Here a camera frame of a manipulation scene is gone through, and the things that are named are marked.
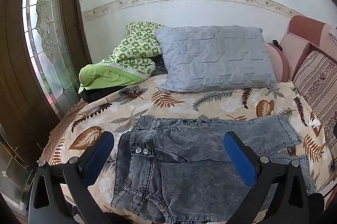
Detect grey-blue quilted pillow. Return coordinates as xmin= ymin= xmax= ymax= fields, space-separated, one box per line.
xmin=155 ymin=26 xmax=278 ymax=93

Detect grey-blue denim pants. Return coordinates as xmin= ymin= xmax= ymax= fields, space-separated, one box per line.
xmin=111 ymin=115 xmax=316 ymax=224

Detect green patterned quilt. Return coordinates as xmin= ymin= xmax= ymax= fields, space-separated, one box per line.
xmin=78 ymin=21 xmax=165 ymax=94

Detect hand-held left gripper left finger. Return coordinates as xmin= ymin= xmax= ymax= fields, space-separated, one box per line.
xmin=28 ymin=131 xmax=115 ymax=224

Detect wooden door with stained glass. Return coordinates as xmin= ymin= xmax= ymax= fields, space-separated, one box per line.
xmin=0 ymin=0 xmax=92 ymax=119

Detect leaf-print bedspread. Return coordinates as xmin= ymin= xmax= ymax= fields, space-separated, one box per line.
xmin=39 ymin=74 xmax=337 ymax=216

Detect striped floral cushion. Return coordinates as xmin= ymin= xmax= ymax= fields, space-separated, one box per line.
xmin=292 ymin=50 xmax=337 ymax=161

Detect pink padded headboard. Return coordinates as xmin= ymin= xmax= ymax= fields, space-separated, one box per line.
xmin=266 ymin=15 xmax=337 ymax=82

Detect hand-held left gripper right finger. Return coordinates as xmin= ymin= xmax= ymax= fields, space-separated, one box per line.
xmin=223 ymin=131 xmax=316 ymax=224

